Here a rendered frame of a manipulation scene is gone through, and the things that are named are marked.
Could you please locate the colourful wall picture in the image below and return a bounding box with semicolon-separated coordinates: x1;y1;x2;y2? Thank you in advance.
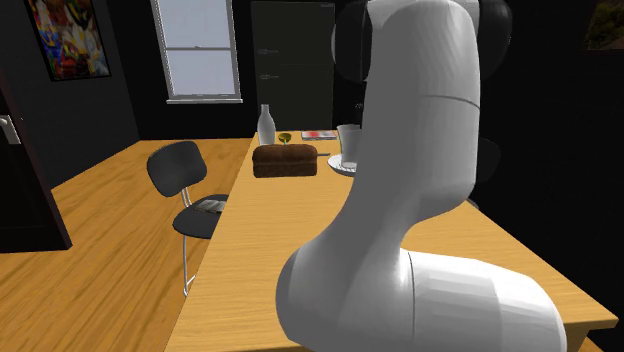
24;0;112;83

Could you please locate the dark door with silver handle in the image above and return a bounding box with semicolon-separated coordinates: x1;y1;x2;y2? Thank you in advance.
0;72;74;254

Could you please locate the wooden table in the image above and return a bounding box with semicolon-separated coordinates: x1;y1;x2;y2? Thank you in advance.
164;130;619;352

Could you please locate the brown bread loaf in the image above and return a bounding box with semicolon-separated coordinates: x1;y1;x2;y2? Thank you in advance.
251;143;319;179

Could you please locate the white plate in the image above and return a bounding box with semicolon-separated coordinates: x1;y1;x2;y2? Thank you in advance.
327;153;358;178

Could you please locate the black chair with metal legs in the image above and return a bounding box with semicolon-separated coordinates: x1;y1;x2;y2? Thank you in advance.
146;140;230;298

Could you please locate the black refrigerator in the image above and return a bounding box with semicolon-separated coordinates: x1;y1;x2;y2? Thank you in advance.
250;0;337;133

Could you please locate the dark framed wall picture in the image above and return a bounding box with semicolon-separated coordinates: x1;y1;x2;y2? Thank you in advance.
581;0;624;51

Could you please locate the clear glass cup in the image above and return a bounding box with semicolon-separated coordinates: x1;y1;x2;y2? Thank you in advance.
336;123;362;171

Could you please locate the white framed window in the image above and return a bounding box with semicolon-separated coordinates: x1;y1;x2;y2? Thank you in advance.
149;0;244;105

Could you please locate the clear glass bottle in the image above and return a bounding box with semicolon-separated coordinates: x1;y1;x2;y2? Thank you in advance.
256;103;277;146

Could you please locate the red and white book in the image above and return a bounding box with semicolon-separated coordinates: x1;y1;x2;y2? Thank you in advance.
300;129;339;142

